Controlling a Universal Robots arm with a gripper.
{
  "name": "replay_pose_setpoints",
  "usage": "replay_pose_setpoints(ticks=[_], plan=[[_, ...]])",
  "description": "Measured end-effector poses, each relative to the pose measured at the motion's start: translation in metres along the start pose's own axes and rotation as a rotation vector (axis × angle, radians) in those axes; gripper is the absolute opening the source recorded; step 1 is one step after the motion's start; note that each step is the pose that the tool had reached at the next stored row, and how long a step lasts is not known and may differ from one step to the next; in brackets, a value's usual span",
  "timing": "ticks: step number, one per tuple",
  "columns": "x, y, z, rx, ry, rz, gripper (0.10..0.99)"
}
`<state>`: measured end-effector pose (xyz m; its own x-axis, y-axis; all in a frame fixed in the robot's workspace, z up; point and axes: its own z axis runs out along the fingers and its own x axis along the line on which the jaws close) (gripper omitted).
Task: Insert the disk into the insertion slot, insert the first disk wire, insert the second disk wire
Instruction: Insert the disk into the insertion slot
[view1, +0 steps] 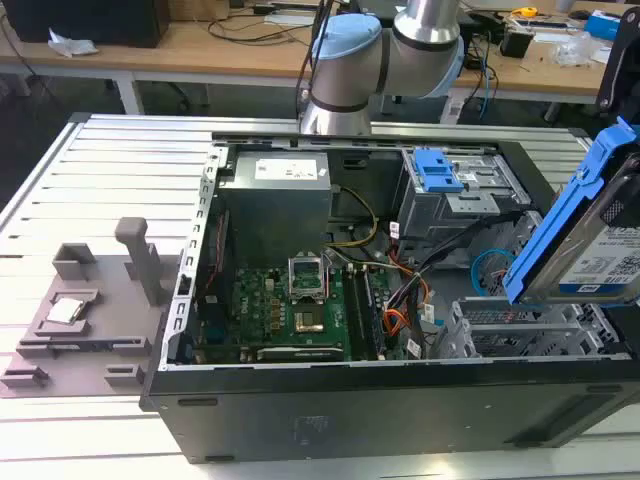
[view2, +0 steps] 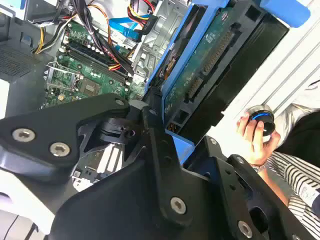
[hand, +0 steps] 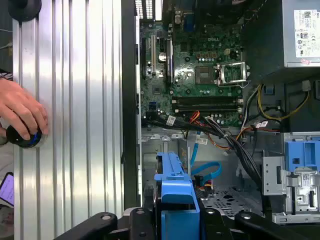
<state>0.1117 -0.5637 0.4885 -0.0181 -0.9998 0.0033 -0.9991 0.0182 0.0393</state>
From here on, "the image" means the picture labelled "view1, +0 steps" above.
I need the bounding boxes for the hard disk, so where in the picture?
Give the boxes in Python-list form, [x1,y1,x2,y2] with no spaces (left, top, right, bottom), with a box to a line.
[502,117,640,307]

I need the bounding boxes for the blue disk wire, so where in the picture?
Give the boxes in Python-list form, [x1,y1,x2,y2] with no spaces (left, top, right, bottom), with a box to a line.
[471,247,517,297]

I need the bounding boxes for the blue cardboard box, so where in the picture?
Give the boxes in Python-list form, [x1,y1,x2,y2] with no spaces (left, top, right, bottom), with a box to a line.
[584,8,632,42]

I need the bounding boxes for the clear plastic bag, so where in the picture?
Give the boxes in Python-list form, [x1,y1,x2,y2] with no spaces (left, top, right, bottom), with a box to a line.
[551,30,610,69]

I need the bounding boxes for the small black box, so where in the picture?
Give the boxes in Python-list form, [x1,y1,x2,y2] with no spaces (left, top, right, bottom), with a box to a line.
[499,27,534,59]

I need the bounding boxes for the blue drive bay latch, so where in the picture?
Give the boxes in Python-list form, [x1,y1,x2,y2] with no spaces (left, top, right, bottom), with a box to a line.
[412,148,466,194]

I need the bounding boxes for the metal optical drive cage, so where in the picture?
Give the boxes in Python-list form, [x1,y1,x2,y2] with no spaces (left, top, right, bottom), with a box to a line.
[393,148,532,257]

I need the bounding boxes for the black RAM stick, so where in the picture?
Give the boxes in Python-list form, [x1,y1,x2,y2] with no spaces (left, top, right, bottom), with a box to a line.
[342,267,370,361]

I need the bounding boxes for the grey power supply unit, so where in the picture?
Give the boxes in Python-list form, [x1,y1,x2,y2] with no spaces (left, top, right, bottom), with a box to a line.
[217,151,335,271]

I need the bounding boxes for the metal socket cover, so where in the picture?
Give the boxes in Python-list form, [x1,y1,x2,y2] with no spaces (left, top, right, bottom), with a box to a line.
[287,254,326,302]

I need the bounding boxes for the CPU socket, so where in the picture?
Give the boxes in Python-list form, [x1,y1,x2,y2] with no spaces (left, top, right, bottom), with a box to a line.
[292,308,327,335]

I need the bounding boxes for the wooden desk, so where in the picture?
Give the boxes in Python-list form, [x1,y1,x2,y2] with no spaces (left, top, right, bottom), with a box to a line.
[0,0,640,107]

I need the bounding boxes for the black graphics card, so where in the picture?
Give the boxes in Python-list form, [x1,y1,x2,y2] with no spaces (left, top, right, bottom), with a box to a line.
[255,345,346,363]

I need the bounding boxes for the green motherboard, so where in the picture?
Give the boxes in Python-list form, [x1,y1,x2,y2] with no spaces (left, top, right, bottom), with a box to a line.
[197,264,409,364]

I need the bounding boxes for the black PC case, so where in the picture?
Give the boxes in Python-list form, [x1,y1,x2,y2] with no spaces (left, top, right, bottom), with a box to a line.
[138,130,640,466]

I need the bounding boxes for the large black box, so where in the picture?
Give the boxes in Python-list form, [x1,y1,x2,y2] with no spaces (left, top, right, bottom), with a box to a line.
[2,0,171,49]

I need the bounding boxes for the crumpled white plastic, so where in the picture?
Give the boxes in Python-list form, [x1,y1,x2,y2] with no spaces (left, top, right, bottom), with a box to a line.
[47,27,100,58]

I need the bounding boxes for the grey parts rack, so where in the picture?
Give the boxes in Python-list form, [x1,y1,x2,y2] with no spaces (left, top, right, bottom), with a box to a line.
[0,216,172,400]

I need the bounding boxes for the silver CPU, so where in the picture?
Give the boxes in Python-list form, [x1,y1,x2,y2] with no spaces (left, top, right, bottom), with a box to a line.
[45,297,87,325]

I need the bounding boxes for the hanging blue cable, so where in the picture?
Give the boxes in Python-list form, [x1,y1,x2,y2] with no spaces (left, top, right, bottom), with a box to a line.
[478,49,497,120]

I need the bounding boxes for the black cable bundle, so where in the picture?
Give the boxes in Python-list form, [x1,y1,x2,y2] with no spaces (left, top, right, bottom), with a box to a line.
[387,209,527,321]

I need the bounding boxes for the yellow power wires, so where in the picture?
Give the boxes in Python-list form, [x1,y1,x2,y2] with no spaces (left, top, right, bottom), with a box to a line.
[324,185,379,249]

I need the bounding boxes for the orange wire bundle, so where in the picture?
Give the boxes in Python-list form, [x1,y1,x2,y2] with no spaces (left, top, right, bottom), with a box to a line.
[382,276,435,337]

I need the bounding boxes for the black desk cable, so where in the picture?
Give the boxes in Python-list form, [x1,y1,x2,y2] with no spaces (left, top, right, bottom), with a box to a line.
[206,13,322,47]

